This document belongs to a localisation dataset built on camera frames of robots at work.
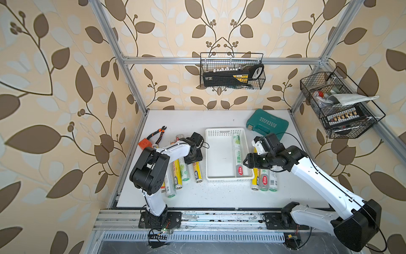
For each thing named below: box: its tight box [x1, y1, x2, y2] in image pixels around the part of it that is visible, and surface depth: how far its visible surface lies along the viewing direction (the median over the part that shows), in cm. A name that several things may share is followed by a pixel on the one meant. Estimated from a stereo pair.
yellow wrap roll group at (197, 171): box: [192, 161, 203, 184], surface depth 88 cm
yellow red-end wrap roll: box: [160, 181, 166, 194], surface depth 84 cm
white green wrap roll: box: [232, 133, 244, 178], surface depth 95 cm
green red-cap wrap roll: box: [259, 168, 270, 192], surface depth 84 cm
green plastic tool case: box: [246, 108, 290, 140], surface depth 110 cm
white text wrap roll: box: [268, 168, 279, 193], surface depth 84 cm
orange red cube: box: [137, 138, 153, 151], surface depth 98 cm
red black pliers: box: [146, 125, 168, 145], surface depth 110 cm
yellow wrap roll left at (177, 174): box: [172, 158, 183, 190], surface depth 88 cm
